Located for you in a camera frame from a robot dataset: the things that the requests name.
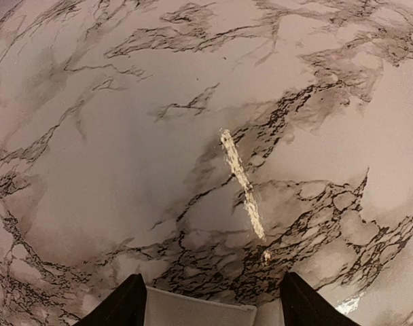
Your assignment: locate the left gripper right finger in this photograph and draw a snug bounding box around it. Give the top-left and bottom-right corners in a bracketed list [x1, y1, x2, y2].
[280, 272, 359, 326]

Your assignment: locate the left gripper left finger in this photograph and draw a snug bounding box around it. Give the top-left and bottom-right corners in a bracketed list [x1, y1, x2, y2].
[74, 274, 147, 326]

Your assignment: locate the white battery cover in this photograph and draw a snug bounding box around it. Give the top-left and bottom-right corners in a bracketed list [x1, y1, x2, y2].
[143, 286, 284, 326]

